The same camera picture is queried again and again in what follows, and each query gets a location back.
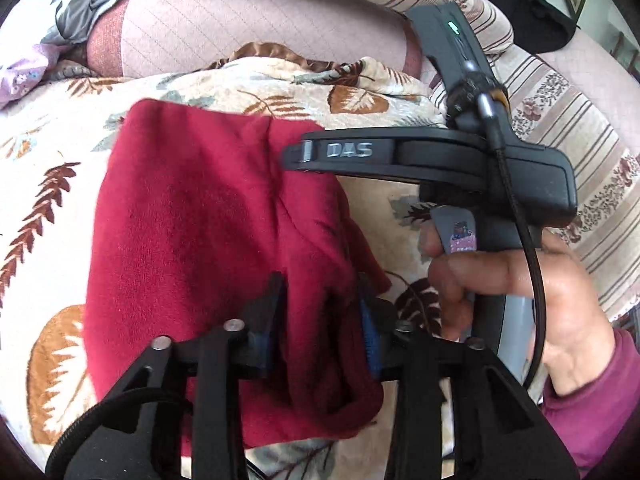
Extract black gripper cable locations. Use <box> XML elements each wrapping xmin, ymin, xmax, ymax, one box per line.
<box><xmin>474</xmin><ymin>91</ymin><xmax>548</xmax><ymax>391</ymax></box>

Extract striped beige folded quilt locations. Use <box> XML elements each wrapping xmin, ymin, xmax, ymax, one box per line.
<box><xmin>489</xmin><ymin>40</ymin><xmax>639</xmax><ymax>320</ymax></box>

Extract black cloth by wall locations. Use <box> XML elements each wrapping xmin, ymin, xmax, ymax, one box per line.
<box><xmin>488</xmin><ymin>0</ymin><xmax>576</xmax><ymax>54</ymax></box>

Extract magenta sleeve forearm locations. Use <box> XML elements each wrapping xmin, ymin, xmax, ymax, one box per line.
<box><xmin>542</xmin><ymin>328</ymin><xmax>639</xmax><ymax>479</ymax></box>

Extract lilac patterned cloth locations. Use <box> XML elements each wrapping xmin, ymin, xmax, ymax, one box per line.
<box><xmin>0</xmin><ymin>44</ymin><xmax>67</xmax><ymax>108</ymax></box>

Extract person's right hand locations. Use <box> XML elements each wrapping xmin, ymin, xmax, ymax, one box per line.
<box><xmin>421</xmin><ymin>221</ymin><xmax>615</xmax><ymax>396</ymax></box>

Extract dark red fleece garment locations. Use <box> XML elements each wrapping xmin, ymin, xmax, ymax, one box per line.
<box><xmin>84</xmin><ymin>100</ymin><xmax>390</xmax><ymax>448</ymax></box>

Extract leaf pattern beige blanket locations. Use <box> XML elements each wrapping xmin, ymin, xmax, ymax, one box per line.
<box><xmin>1</xmin><ymin>55</ymin><xmax>445</xmax><ymax>474</ymax></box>

